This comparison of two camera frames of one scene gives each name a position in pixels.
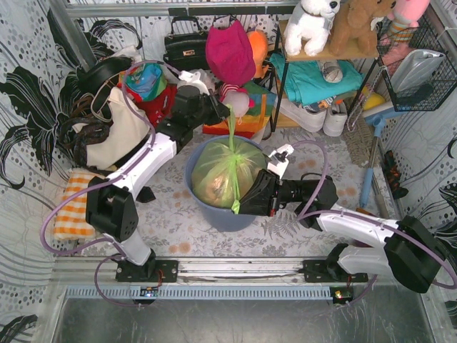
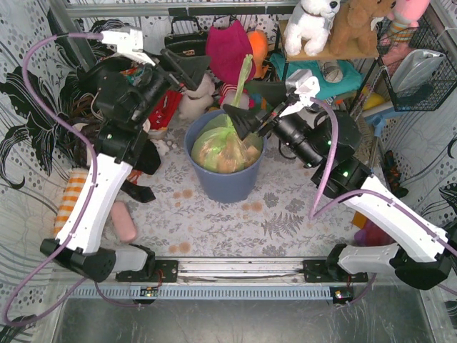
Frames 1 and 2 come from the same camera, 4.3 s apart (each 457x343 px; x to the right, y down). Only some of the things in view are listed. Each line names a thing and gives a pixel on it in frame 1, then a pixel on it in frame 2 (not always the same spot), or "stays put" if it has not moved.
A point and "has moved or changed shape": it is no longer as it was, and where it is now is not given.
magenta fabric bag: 229,54 stays put
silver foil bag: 415,69 stays put
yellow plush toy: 371,99 stays put
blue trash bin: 221,219 to 221,187
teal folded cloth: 308,83 stays put
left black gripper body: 213,108 to 173,70
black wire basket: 419,71 stays put
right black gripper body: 270,195 to 264,120
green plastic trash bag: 222,169 has moved or changed shape
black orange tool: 393,176 stays put
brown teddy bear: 355,23 stays put
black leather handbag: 186,51 stays put
